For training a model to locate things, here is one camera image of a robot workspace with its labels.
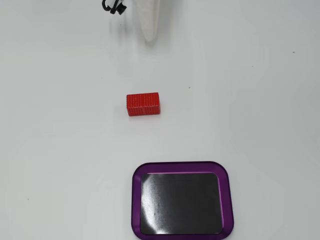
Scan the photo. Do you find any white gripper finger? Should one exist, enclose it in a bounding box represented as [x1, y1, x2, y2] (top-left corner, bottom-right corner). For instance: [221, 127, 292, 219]
[135, 0, 161, 44]

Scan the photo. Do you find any red perforated rectangular block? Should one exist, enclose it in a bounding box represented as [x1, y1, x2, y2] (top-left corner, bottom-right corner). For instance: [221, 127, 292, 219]
[126, 91, 161, 117]

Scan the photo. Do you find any purple tray with black base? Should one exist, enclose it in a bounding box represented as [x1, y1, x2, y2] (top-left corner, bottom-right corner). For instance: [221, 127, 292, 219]
[130, 161, 235, 240]

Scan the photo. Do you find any black cable with plug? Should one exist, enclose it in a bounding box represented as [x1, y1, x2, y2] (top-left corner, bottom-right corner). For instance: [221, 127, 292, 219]
[101, 0, 128, 16]

